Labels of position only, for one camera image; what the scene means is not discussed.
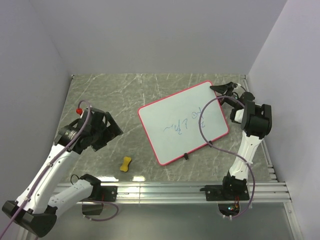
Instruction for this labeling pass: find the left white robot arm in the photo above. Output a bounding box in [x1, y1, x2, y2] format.
[2, 108, 123, 238]

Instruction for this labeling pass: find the aluminium mounting rail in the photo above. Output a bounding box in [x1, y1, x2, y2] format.
[101, 182, 292, 204]

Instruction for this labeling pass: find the yellow bone-shaped eraser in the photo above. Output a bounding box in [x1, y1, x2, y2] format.
[119, 156, 132, 173]

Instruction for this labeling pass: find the pink framed whiteboard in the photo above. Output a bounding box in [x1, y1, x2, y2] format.
[137, 80, 229, 166]

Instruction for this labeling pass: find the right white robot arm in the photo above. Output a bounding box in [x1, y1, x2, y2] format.
[210, 82, 272, 200]

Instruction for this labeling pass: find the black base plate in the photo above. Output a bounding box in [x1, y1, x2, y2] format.
[199, 185, 250, 202]
[85, 185, 118, 202]

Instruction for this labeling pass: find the left wrist camera red cap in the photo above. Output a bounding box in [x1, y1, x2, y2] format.
[75, 107, 83, 116]

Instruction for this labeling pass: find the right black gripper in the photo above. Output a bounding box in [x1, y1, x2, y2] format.
[205, 82, 240, 110]

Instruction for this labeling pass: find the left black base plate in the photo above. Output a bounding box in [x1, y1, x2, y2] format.
[85, 185, 118, 202]

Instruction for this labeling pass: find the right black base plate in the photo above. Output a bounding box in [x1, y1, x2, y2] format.
[199, 185, 250, 202]

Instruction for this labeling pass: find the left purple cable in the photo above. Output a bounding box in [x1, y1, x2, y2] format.
[0, 100, 120, 236]

